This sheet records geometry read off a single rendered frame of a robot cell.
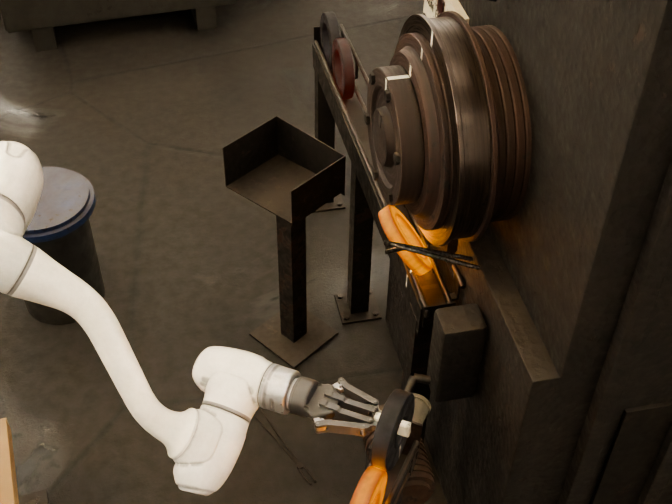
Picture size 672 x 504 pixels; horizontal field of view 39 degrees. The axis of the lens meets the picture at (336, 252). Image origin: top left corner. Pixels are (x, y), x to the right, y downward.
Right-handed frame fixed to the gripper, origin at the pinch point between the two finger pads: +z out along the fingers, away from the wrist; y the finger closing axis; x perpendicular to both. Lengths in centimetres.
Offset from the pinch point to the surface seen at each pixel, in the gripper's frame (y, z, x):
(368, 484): 13.3, 0.4, -0.9
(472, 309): -34.9, 5.2, -0.5
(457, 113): -35, -1, 48
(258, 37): -232, -150, -72
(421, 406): -14.7, 1.1, -11.4
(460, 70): -42, -3, 52
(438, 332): -28.3, -0.1, -3.1
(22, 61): -172, -235, -67
